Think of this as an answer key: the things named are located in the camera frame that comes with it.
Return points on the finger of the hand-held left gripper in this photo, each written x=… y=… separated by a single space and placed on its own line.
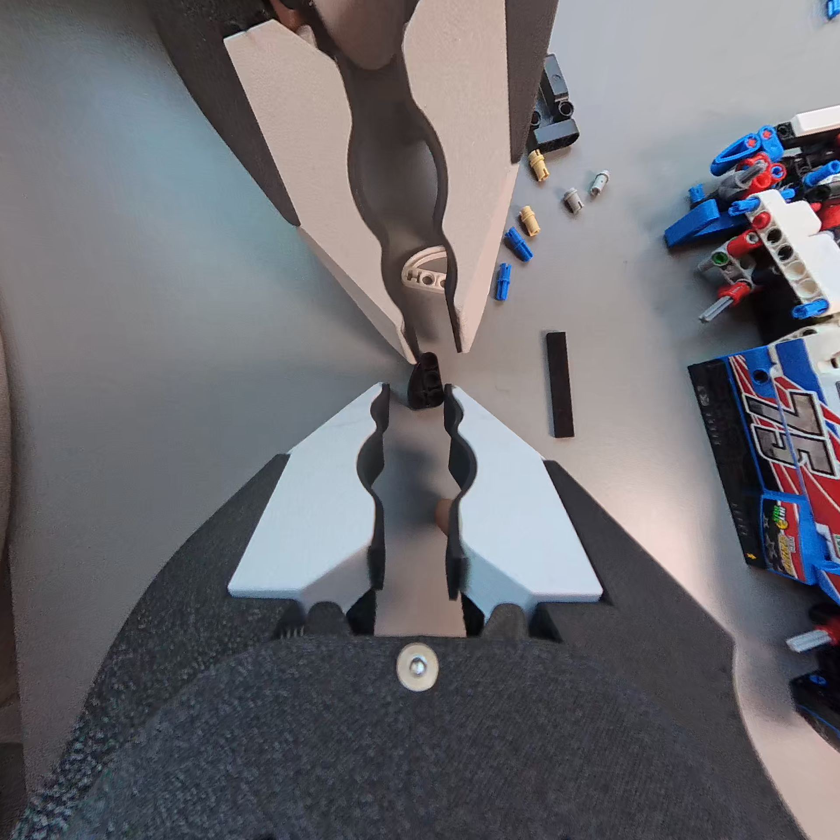
x=472 y=131
x=308 y=144

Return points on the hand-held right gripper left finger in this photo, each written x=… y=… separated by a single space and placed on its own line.
x=308 y=525

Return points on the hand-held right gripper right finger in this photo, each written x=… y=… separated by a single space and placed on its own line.
x=525 y=525

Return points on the blue connector pin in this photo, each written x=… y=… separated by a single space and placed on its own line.
x=502 y=281
x=518 y=244

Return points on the small black curved brick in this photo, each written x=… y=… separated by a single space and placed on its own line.
x=425 y=380

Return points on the person's right hand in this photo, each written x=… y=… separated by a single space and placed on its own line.
x=442 y=513

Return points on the person's left hand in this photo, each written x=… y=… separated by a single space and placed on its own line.
x=303 y=31

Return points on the tan connector pin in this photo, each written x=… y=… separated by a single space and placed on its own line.
x=529 y=220
x=538 y=164

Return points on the dark grey connector pin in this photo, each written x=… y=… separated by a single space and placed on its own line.
x=573 y=200

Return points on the light grey connector pin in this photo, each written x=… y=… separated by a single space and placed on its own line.
x=598 y=182

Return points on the dark flat long tile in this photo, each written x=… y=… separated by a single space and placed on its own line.
x=560 y=384

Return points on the toy brick race car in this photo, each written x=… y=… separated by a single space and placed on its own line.
x=787 y=426

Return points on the black rectangular frame brick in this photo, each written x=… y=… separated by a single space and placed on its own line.
x=556 y=131

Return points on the white curved frame brick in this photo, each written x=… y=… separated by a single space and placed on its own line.
x=420 y=279

